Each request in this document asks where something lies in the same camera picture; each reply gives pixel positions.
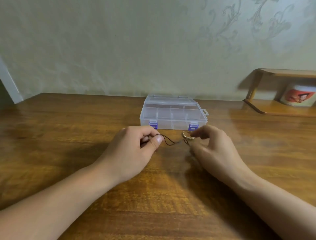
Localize person's right hand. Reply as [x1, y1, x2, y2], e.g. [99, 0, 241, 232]
[188, 125, 256, 188]

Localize person's left hand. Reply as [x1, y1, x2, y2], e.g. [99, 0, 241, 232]
[91, 125, 164, 188]

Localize clear plastic organizer box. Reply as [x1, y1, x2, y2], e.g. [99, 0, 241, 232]
[139, 95, 210, 132]

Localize person's right forearm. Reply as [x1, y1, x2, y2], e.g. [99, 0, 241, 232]
[227, 168, 316, 240]

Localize person's left forearm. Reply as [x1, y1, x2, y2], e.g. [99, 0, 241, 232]
[0, 162, 119, 240]

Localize wooden shelf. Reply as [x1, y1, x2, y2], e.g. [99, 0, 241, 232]
[243, 68, 316, 118]

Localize white printed mug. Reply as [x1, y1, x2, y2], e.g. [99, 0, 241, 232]
[280, 82, 316, 107]

